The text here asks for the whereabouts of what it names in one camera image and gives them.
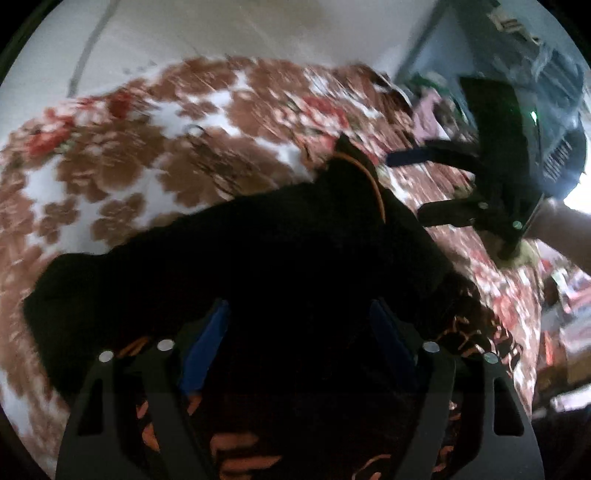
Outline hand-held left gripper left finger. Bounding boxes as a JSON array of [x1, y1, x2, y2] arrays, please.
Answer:
[[55, 299, 230, 480]]

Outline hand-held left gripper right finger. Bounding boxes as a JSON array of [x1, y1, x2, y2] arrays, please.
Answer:
[[369, 299, 546, 480]]

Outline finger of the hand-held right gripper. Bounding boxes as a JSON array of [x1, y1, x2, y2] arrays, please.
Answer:
[[418, 195, 491, 230], [385, 140, 481, 172]]

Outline black hoodie with orange print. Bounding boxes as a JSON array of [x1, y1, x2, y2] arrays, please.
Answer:
[[23, 134, 522, 480]]

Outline person's right forearm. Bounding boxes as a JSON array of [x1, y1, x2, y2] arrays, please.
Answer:
[[524, 198, 591, 275]]

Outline pink cloth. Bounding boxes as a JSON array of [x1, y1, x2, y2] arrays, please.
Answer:
[[413, 90, 446, 141]]

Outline green folded cloth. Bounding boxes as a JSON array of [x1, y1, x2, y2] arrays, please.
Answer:
[[496, 240, 543, 271]]

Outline floral blanket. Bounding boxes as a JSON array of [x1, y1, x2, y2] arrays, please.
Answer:
[[0, 55, 561, 476]]

